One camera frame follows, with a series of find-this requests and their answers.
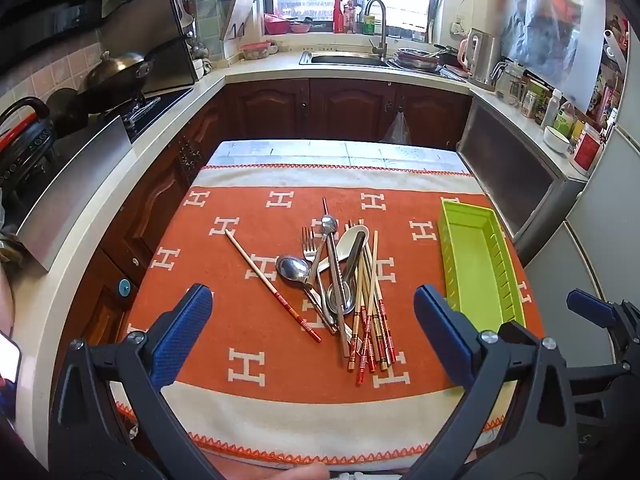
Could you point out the paper towel roll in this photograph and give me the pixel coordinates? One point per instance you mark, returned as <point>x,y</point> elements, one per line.
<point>614,52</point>

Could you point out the wall socket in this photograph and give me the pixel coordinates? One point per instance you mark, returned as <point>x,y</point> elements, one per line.
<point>458,27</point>

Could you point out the printed white table cover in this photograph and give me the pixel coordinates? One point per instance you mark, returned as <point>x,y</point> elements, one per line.
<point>330,152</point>

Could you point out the dark steel wok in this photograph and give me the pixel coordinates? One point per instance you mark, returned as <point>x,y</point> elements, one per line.
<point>117,72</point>

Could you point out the large clear plastic bag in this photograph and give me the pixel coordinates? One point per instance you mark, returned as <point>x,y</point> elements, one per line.
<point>550,30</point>

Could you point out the white bowl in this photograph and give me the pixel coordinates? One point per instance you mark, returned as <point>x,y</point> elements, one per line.
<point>556,139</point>

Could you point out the teal round cabinet knob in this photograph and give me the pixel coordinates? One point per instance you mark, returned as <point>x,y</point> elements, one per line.
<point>124,287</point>

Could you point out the long steel spoon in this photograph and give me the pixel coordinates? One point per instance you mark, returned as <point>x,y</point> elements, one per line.
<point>292,268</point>

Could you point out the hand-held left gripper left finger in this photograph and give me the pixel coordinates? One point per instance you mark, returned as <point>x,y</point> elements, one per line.
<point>182,330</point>

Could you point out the steel soup spoon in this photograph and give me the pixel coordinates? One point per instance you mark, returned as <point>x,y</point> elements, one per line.
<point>340,302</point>

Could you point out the steel chopstick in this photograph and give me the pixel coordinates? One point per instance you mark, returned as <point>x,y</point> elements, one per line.
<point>333,255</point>

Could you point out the wooden cutting board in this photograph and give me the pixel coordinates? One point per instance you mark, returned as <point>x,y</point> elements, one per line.
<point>237,17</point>

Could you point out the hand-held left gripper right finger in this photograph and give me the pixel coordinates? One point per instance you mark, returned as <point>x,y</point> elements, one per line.
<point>442,330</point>

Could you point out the white kitchen countertop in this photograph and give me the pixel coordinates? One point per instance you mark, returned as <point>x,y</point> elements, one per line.
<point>250,67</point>

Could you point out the green bottle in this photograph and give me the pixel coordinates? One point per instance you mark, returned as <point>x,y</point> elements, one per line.
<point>369,26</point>

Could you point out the glass pitcher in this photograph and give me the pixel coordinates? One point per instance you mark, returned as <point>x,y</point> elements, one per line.
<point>510,82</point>

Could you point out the steel fork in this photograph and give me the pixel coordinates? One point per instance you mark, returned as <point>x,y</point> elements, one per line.
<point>309,245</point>

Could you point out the dark cooking pot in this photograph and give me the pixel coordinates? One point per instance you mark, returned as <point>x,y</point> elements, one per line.
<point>67,110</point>

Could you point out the steel backsplash panel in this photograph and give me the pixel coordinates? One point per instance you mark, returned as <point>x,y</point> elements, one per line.
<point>160,35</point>

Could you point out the red canister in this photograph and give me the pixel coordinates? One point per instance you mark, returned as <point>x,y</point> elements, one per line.
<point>587,150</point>

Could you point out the steel sink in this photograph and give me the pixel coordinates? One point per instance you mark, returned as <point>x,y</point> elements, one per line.
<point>345,59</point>

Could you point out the steel basin of dishes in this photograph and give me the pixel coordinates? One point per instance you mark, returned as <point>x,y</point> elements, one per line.
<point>417,59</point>

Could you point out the white plastic bottle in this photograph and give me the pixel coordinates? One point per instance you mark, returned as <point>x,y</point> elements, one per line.
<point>551,110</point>

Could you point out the green plastic tray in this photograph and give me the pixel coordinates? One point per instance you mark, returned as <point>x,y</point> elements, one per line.
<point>472,260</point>

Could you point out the steel splash guard panel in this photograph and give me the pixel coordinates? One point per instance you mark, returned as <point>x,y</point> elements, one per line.
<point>75,190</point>

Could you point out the black range hood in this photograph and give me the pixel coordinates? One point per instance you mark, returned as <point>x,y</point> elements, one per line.
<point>45,5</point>

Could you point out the grey steel cabinet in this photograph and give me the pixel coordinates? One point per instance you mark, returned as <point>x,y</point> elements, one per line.
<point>515,175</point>

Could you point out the white electric kettle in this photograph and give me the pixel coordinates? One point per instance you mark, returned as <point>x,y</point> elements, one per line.
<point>481,55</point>

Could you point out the red spray bottle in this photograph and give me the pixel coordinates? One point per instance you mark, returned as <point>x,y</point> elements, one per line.
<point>338,17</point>

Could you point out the orange patterned blanket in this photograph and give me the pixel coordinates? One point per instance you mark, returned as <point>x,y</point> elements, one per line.
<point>240,320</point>

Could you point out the chrome faucet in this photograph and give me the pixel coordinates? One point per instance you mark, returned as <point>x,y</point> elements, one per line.
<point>382,25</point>

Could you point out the brown wooden kitchen cabinets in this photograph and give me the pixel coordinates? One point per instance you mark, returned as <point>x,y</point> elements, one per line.
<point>345,105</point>

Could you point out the white ceramic spoon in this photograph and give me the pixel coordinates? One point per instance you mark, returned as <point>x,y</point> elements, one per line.
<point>344,245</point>

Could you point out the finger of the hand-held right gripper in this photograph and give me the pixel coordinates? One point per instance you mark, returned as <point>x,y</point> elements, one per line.
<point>587,305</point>
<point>600,375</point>

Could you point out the grey refrigerator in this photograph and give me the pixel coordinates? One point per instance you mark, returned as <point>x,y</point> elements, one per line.
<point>595,240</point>

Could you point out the hanging plastic bag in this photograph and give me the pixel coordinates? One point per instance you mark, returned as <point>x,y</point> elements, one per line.
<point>397,129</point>

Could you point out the gas stove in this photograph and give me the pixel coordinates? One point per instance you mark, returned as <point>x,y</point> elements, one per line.
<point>155,110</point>

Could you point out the brown wooden patterned chopstick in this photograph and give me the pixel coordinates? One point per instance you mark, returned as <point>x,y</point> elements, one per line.
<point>354,345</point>
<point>372,345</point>

